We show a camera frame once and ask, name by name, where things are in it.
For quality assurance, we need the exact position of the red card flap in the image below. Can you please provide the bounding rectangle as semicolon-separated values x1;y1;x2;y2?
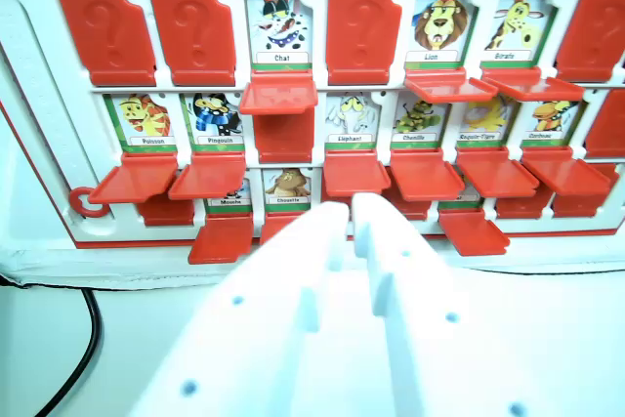
252;104;316;165

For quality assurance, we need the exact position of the black cable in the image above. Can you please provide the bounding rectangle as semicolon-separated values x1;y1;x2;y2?
0;273;104;417

